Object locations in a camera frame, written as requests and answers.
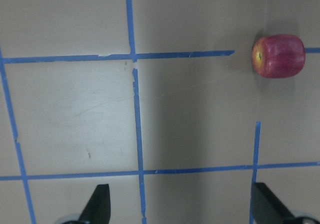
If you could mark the bright red apple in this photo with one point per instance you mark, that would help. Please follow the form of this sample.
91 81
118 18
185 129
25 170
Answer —
278 56

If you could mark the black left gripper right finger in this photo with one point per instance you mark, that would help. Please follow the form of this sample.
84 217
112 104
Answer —
266 207

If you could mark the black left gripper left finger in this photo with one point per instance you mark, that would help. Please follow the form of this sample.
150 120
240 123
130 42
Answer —
98 208

